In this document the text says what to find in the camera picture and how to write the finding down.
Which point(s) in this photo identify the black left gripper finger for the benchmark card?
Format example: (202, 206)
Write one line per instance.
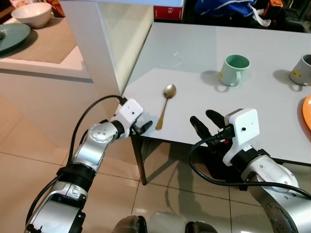
(144, 131)
(147, 124)

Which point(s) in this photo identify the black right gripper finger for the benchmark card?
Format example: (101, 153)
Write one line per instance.
(215, 119)
(199, 127)

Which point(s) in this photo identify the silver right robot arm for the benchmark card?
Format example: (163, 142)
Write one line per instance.
(272, 179)

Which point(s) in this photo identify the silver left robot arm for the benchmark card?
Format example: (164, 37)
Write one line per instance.
(92, 145)

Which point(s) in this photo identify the dark metal table leg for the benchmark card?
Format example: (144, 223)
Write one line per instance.
(140, 160)

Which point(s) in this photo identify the golden metal spoon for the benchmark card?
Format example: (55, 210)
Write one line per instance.
(169, 91)

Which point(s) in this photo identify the mint green mug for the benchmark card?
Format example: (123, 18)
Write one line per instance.
(231, 75)

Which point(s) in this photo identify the dark robot right foot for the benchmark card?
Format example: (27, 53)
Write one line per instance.
(200, 228)

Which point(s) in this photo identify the dark robot foot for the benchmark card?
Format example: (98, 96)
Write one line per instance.
(131, 224)
(200, 228)

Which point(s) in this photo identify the orange plate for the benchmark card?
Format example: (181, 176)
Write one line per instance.
(307, 112)

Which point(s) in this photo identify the dark robot left foot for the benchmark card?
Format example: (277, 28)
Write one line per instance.
(131, 224)

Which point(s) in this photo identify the white square pillar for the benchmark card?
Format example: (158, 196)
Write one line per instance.
(90, 43)

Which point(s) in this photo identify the grey mug with yellow label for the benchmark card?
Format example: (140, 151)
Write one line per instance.
(302, 74)

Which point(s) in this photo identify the blue fabric bag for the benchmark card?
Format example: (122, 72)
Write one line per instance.
(223, 7)

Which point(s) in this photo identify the red cardboard box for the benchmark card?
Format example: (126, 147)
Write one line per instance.
(167, 13)

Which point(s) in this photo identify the beige placemat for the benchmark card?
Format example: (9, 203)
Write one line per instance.
(48, 46)

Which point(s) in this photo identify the orange and black device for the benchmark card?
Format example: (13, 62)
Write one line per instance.
(274, 6)

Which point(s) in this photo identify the dark green plate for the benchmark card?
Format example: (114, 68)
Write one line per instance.
(13, 38)

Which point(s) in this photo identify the white ceramic bowl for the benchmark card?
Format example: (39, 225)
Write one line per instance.
(31, 17)

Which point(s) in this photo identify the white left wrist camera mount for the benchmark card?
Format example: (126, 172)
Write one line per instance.
(129, 111)

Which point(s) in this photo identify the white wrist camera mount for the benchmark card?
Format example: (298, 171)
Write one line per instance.
(129, 111)
(243, 127)

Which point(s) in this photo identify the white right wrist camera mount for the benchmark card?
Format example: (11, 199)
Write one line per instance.
(243, 127)

